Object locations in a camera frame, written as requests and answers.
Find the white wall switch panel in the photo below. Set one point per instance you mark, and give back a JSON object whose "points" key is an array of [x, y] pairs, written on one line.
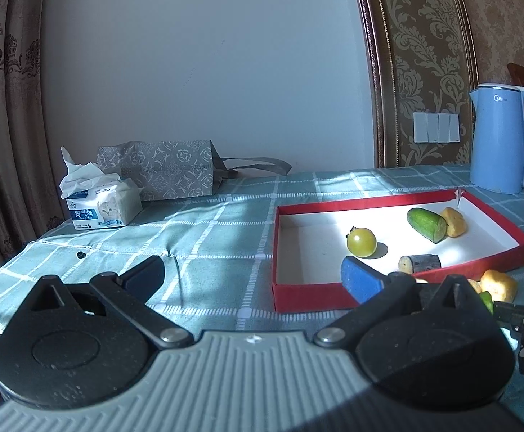
{"points": [[437, 127]]}

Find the dark eggplant piece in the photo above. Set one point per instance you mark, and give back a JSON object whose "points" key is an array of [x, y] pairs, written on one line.
{"points": [[424, 262]]}

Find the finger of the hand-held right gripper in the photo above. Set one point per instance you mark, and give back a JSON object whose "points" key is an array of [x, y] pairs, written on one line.
{"points": [[514, 312]]}

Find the grey patterned tote bag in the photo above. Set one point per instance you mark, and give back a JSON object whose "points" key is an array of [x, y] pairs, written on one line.
{"points": [[167, 171]]}

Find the brown patterned curtain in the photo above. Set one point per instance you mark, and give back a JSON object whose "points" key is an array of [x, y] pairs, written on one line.
{"points": [[5, 121]]}

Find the blue electric kettle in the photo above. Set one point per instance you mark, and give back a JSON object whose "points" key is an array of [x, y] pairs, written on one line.
{"points": [[498, 144]]}

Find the green tomato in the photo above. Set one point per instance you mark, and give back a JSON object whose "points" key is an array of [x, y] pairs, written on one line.
{"points": [[361, 241]]}

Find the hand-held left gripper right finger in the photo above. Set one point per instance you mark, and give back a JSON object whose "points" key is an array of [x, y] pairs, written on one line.
{"points": [[361, 279]]}

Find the shallow red cardboard tray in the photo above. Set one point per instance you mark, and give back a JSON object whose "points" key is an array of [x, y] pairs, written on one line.
{"points": [[316, 252]]}

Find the white tissue pack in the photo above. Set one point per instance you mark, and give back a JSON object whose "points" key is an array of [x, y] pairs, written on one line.
{"points": [[104, 209]]}

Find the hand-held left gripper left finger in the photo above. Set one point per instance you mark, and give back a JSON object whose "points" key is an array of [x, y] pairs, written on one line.
{"points": [[147, 273]]}

